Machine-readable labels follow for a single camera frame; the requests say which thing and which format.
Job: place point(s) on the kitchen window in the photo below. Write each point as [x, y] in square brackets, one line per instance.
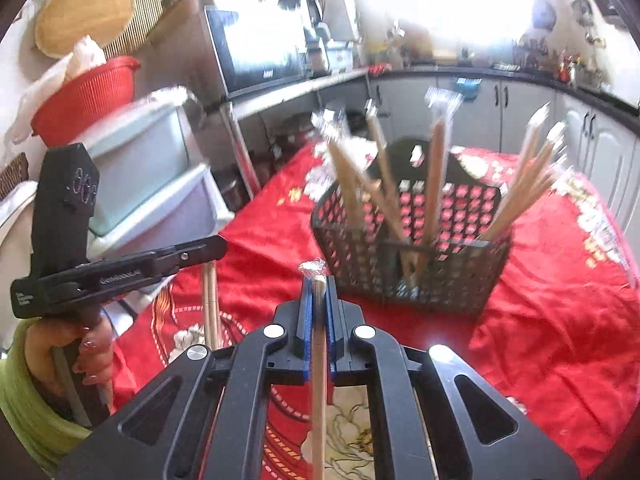
[450, 10]

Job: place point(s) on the black plastic utensil basket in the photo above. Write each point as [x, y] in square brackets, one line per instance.
[450, 270]

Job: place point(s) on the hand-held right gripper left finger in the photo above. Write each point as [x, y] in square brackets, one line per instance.
[306, 330]

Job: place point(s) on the cluster of condiment bottles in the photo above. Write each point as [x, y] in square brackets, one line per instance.
[565, 65]

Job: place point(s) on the white plastic bag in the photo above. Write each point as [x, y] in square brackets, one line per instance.
[85, 55]

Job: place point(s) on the red floral tablecloth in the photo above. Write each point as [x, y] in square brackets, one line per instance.
[550, 335]

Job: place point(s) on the round bamboo tray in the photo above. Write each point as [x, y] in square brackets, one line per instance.
[82, 15]

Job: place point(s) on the small hanging utensil rack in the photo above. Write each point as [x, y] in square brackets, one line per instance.
[585, 15]

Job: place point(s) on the round grey wall fan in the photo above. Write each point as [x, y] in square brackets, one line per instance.
[543, 14]

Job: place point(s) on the grey plastic box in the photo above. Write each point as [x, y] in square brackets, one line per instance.
[340, 57]

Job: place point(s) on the stainless steel shelf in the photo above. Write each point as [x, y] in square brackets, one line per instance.
[280, 95]

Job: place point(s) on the steel pot with lid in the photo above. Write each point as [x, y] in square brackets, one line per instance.
[297, 135]

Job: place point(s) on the blue hanging basket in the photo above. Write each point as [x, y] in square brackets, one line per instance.
[467, 86]

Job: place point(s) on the black blender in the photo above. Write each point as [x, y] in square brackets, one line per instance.
[310, 10]

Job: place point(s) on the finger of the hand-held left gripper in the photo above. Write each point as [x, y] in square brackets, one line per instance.
[195, 255]

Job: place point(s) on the microwave oven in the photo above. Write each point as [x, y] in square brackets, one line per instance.
[255, 50]

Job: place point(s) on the round woven bamboo mat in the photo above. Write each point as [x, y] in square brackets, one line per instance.
[140, 10]

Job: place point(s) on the black kitchen countertop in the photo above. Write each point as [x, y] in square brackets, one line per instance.
[540, 77]

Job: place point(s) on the person's left hand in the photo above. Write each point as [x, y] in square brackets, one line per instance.
[40, 350]

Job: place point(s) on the red plastic colander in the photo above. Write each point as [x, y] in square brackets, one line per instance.
[85, 105]

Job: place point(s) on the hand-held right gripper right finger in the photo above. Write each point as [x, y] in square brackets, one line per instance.
[331, 330]

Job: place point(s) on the person's left forearm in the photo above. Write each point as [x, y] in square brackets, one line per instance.
[30, 425]

